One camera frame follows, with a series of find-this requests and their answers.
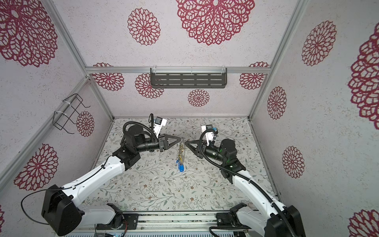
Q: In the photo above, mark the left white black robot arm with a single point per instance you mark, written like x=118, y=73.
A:
x=62, y=207

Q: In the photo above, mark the black wire wall rack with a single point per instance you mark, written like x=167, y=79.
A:
x=64, y=115

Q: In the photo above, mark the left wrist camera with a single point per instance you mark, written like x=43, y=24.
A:
x=159, y=123

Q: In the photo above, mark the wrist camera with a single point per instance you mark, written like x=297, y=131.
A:
x=210, y=136
x=159, y=123

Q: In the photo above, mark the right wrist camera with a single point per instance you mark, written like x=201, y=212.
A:
x=210, y=136

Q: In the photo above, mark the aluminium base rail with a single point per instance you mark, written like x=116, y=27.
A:
x=170, y=220

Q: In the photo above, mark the dark metal wall shelf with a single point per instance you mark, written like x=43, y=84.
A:
x=192, y=79

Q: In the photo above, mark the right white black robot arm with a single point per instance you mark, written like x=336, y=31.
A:
x=254, y=183

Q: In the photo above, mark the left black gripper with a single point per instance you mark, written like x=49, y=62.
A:
x=164, y=137

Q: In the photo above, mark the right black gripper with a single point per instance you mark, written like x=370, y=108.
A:
x=198, y=152

